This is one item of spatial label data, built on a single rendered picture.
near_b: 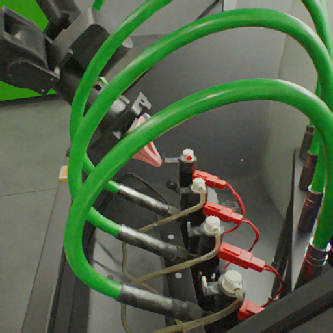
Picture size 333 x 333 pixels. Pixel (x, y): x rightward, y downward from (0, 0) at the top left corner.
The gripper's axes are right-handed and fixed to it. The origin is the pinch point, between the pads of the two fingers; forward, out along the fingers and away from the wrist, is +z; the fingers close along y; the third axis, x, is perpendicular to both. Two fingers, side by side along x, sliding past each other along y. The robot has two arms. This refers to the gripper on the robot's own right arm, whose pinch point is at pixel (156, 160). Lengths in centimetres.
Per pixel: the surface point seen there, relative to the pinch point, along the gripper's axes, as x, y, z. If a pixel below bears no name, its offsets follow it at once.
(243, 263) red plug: -16.6, 7.0, 11.1
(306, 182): -3.2, 15.8, 15.4
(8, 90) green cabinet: 265, -203, -77
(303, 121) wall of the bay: 23.7, 18.6, 20.9
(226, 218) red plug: -9.0, 5.8, 9.9
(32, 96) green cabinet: 278, -199, -57
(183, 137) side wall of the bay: 32.9, -7.2, 10.1
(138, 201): -9.4, -1.4, 0.0
